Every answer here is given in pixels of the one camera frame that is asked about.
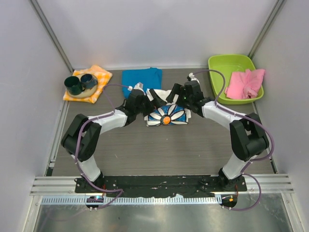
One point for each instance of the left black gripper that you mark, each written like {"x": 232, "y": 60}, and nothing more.
{"x": 157, "y": 102}

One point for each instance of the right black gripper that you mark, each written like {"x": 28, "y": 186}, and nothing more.
{"x": 176, "y": 90}

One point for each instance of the white printed t-shirt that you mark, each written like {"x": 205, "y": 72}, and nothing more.
{"x": 168, "y": 114}

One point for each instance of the green plastic basin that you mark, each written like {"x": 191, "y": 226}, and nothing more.
{"x": 225, "y": 65}

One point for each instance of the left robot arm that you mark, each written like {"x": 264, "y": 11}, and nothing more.
{"x": 81, "y": 138}

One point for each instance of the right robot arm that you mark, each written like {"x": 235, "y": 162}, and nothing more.
{"x": 248, "y": 138}

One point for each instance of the folded blue t-shirt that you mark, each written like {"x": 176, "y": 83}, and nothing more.
{"x": 150, "y": 78}

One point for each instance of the orange checkered cloth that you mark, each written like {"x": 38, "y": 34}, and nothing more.
{"x": 103, "y": 77}

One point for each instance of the beige ceramic plate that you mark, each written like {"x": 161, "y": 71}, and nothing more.
{"x": 85, "y": 93}

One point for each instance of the pink t-shirt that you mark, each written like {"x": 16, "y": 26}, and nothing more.
{"x": 245, "y": 85}

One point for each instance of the dark blue mug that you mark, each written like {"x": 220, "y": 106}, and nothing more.
{"x": 88, "y": 81}

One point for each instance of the dark green mug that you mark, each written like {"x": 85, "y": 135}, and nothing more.
{"x": 73, "y": 85}

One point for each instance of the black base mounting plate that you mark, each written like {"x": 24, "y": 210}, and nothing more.
{"x": 163, "y": 186}

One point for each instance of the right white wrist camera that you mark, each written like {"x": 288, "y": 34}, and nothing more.
{"x": 191, "y": 77}

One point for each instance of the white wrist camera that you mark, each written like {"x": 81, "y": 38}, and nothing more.
{"x": 138, "y": 86}
{"x": 191, "y": 77}

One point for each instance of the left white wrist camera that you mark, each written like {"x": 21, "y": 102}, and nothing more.
{"x": 138, "y": 86}

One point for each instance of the white slotted cable duct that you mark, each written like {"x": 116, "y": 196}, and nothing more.
{"x": 96, "y": 200}

